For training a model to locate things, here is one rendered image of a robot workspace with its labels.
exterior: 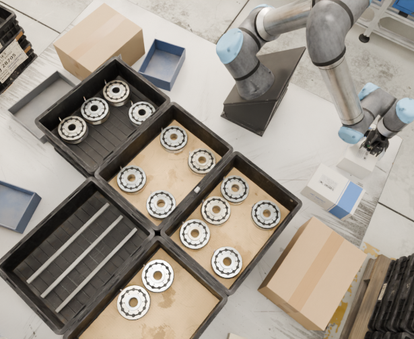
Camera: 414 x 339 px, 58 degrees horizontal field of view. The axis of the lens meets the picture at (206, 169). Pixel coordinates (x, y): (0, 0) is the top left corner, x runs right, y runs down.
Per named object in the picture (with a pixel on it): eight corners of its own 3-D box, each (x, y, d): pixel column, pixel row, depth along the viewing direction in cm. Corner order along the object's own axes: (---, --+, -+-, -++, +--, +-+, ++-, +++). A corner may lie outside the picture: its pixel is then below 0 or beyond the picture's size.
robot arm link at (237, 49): (225, 77, 144) (205, 50, 136) (246, 53, 147) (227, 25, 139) (245, 79, 135) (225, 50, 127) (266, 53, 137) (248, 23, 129)
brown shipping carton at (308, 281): (307, 329, 132) (324, 331, 117) (256, 290, 136) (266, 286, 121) (348, 261, 142) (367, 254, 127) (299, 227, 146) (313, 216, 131)
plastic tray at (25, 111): (43, 144, 152) (39, 138, 147) (11, 116, 156) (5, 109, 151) (92, 102, 161) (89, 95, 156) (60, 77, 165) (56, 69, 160)
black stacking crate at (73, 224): (98, 187, 135) (91, 175, 125) (158, 241, 129) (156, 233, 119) (9, 272, 122) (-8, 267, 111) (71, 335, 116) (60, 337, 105)
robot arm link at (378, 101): (353, 100, 124) (383, 119, 122) (371, 76, 126) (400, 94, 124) (346, 110, 131) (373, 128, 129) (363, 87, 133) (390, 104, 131)
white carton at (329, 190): (355, 198, 152) (365, 190, 144) (342, 220, 148) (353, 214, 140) (313, 171, 155) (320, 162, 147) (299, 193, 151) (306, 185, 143)
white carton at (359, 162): (352, 130, 164) (361, 120, 156) (377, 143, 163) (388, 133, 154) (335, 166, 157) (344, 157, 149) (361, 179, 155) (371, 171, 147)
